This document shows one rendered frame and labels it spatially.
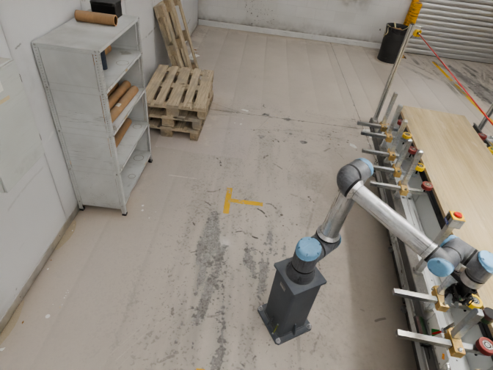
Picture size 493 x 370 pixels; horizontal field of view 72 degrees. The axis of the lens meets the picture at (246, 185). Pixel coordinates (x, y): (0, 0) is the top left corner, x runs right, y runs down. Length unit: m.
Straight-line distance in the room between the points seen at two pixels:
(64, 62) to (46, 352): 1.94
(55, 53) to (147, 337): 2.04
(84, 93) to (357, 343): 2.71
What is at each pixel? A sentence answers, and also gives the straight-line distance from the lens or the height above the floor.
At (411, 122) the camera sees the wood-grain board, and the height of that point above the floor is 0.90.
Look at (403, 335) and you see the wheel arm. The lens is 2.00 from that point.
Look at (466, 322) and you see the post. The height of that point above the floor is 1.01.
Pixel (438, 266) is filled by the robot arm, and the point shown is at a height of 1.34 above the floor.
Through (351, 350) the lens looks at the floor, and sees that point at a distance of 2.86.
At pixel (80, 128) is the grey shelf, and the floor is 0.93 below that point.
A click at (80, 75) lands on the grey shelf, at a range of 2.74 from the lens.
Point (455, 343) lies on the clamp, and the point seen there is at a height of 0.87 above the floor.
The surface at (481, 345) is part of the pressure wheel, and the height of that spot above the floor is 0.91.
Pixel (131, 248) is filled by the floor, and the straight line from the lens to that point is 3.17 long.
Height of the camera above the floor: 2.42
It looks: 40 degrees down
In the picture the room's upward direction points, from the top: 8 degrees clockwise
